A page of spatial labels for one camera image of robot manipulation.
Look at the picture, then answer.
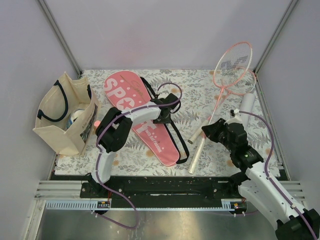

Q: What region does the cream canvas tote bag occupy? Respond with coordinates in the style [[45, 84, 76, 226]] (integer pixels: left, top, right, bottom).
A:
[[33, 73, 100, 157]]

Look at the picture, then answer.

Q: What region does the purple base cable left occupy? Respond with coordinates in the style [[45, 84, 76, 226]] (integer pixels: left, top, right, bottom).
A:
[[89, 182, 140, 231]]

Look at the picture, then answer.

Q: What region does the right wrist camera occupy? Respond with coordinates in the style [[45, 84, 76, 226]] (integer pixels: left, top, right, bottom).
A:
[[229, 108, 243, 124]]

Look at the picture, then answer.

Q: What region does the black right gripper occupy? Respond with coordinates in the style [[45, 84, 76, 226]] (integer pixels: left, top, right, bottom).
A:
[[201, 118, 235, 153]]

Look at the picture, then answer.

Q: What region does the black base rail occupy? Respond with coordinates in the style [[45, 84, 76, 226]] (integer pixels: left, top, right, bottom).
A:
[[80, 176, 248, 213]]

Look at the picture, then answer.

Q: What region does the floral table mat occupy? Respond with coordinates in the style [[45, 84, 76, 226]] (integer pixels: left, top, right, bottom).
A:
[[53, 68, 280, 178]]

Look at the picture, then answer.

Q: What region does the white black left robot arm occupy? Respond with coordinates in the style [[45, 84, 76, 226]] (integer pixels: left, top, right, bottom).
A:
[[88, 93, 181, 198]]

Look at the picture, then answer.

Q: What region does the white shuttlecock tube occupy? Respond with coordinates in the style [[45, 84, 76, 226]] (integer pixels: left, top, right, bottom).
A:
[[239, 93, 256, 129]]

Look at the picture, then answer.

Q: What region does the pink racket cover bag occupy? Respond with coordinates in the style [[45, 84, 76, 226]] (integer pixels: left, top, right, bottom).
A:
[[95, 70, 190, 167]]

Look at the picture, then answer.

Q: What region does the white blue item in tote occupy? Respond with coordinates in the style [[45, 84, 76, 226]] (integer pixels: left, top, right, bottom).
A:
[[65, 109, 85, 130]]

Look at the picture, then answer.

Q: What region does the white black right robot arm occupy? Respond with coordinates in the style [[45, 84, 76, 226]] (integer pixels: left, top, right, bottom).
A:
[[202, 118, 320, 240]]

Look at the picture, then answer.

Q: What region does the pink white racket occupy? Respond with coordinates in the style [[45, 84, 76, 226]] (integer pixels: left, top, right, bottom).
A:
[[187, 70, 257, 144]]

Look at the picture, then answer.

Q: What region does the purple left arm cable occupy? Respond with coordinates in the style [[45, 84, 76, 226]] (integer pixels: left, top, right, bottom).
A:
[[95, 82, 183, 176]]

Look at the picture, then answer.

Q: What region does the peach drink bottle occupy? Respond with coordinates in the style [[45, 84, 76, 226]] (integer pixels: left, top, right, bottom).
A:
[[93, 120, 101, 129]]

